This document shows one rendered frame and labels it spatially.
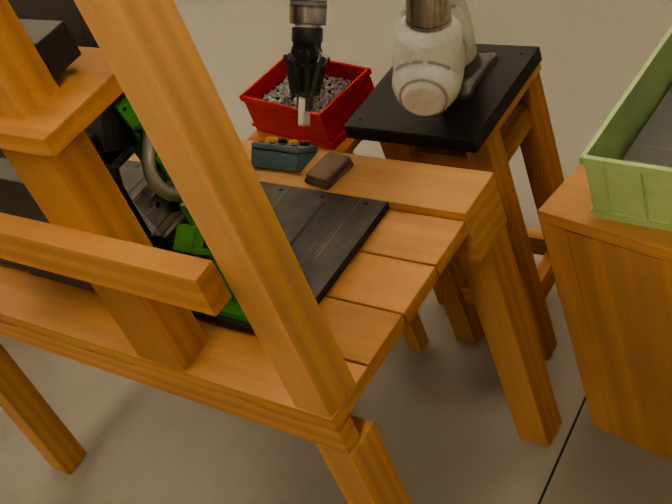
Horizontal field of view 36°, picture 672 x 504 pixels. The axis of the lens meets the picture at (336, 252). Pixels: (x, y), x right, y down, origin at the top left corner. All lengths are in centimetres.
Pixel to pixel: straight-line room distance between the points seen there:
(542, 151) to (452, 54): 59
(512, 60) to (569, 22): 184
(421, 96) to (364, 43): 248
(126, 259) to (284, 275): 29
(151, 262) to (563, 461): 144
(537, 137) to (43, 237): 137
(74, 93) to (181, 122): 35
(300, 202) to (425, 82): 41
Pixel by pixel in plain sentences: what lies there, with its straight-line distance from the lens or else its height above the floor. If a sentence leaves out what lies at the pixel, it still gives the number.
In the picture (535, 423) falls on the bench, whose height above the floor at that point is 10.
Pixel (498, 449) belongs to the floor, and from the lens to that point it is 291.
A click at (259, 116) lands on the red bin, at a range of 286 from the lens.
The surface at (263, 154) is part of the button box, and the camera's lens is 255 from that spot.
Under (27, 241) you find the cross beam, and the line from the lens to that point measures 205.
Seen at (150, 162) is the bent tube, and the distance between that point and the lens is 230.
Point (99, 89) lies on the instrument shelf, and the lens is 179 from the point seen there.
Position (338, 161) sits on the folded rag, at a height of 93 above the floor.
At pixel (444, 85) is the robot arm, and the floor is 107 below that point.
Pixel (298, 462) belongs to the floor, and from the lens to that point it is 308.
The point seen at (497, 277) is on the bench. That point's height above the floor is 66.
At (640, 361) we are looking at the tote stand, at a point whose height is 38.
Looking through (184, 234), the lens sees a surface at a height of 114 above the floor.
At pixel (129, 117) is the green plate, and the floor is 124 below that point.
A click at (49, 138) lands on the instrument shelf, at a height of 153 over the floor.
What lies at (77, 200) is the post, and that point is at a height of 136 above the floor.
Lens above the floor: 230
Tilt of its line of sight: 39 degrees down
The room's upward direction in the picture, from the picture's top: 24 degrees counter-clockwise
